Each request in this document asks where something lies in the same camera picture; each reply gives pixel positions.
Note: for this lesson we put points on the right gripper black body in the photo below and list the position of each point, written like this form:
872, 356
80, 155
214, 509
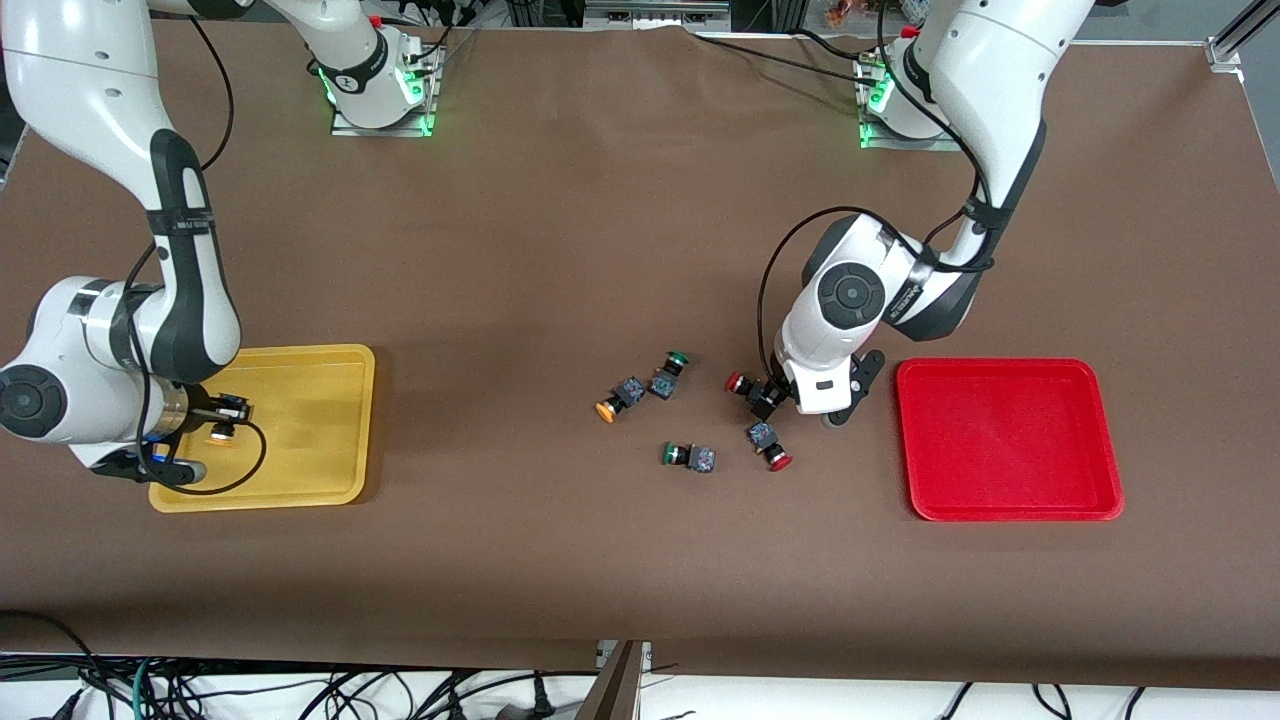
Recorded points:
206, 411

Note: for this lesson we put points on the yellow mushroom push button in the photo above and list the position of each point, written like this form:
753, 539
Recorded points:
222, 436
630, 392

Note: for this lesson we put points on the red mushroom push button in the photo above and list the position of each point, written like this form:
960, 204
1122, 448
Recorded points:
760, 434
735, 381

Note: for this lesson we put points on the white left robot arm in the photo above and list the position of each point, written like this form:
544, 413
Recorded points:
1000, 70

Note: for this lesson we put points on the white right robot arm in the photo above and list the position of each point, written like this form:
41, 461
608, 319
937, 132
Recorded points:
90, 80

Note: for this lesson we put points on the yellow plastic tray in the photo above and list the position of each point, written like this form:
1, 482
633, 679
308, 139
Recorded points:
310, 430

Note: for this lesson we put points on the green push button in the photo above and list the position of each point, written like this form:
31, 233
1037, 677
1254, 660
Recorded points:
662, 384
703, 459

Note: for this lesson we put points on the brown table cover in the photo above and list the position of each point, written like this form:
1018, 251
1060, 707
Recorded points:
600, 250

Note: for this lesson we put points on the red plastic tray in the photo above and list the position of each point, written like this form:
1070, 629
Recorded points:
1005, 440

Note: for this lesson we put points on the metal table support beam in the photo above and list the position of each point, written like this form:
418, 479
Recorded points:
615, 690

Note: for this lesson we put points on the black power plug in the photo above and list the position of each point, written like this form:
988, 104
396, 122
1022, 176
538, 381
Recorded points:
543, 700

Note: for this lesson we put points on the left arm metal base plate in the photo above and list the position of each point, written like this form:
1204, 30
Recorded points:
900, 144

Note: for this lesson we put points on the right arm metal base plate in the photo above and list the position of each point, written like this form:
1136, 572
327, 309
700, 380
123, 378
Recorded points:
400, 131

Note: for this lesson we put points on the aluminium frame rail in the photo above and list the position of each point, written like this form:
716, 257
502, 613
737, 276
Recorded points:
655, 12

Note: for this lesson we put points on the aluminium frame profile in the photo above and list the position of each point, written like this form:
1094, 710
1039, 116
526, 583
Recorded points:
1225, 50

